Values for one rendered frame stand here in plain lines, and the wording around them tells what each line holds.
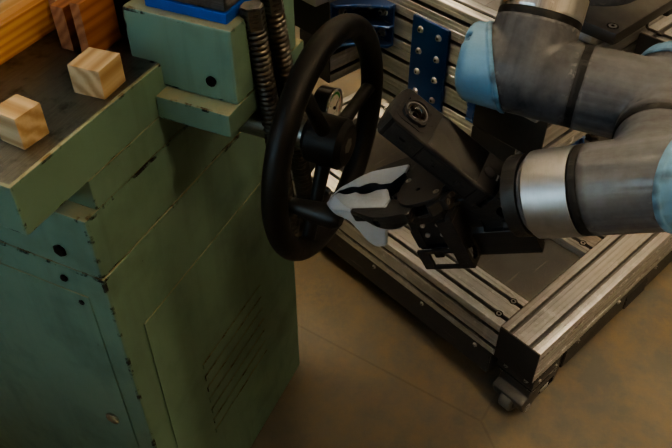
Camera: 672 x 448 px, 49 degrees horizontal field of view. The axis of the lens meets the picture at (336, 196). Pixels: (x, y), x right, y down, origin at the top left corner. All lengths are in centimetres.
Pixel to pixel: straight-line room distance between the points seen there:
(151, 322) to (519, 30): 58
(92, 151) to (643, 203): 51
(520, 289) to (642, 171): 97
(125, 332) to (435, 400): 82
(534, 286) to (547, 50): 93
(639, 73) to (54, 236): 61
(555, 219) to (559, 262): 100
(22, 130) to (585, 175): 49
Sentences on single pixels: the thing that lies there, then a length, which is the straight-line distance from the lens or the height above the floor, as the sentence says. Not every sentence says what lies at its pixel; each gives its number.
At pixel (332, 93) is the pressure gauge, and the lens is 115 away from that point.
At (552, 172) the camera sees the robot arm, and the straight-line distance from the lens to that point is 60.
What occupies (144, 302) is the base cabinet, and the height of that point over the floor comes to 62.
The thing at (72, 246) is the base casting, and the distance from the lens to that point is 85.
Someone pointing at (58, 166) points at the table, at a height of 88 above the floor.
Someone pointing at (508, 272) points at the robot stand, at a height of 21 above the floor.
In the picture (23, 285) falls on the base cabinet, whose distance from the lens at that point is 99.
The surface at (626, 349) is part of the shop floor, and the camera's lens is 177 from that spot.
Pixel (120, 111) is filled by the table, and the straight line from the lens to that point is 80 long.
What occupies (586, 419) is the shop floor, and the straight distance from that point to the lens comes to 164.
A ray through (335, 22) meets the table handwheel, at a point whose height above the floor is 95.
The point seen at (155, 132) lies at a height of 83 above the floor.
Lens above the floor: 132
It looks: 41 degrees down
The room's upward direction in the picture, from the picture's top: straight up
